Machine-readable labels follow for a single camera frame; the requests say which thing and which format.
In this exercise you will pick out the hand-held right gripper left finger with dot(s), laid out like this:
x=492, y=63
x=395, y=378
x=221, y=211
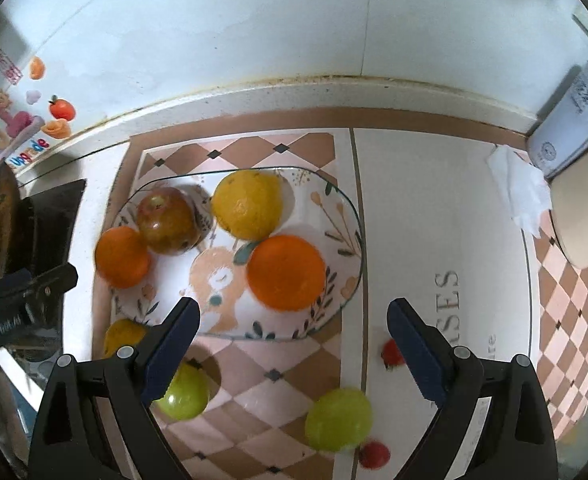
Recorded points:
x=170, y=355

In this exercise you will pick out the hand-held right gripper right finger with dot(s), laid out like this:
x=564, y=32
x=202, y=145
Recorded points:
x=419, y=355

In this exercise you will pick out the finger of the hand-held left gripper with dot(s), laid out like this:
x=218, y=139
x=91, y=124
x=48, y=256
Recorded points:
x=34, y=292

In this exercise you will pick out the red strawberry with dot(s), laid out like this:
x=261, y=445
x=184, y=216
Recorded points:
x=391, y=352
x=374, y=455

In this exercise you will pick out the green apple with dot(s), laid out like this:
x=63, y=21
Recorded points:
x=186, y=395
x=338, y=420

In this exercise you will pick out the small yellow-orange citrus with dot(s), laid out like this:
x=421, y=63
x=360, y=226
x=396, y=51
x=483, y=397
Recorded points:
x=121, y=335

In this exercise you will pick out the small orange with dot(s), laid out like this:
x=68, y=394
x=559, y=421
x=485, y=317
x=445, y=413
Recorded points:
x=121, y=257

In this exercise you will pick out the oval floral ceramic plate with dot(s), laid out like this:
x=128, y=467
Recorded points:
x=234, y=255

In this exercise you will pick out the red apple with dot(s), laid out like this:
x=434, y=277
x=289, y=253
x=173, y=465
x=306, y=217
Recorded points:
x=168, y=221

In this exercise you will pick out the large orange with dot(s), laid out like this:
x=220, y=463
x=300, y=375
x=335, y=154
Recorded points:
x=286, y=272

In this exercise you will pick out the yellow lemon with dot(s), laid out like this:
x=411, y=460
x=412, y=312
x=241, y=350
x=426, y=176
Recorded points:
x=248, y=204

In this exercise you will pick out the checkered pink table mat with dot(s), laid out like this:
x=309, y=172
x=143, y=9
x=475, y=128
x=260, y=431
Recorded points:
x=424, y=285

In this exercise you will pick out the white paper tissue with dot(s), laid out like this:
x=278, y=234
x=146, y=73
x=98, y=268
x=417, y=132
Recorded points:
x=521, y=192

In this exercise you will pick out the cream round container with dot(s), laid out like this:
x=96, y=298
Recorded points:
x=586, y=215

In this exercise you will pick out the white-blue canister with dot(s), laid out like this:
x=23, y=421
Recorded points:
x=571, y=125

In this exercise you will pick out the colourful wall stickers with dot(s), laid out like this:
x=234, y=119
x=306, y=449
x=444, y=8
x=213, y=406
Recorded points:
x=14, y=120

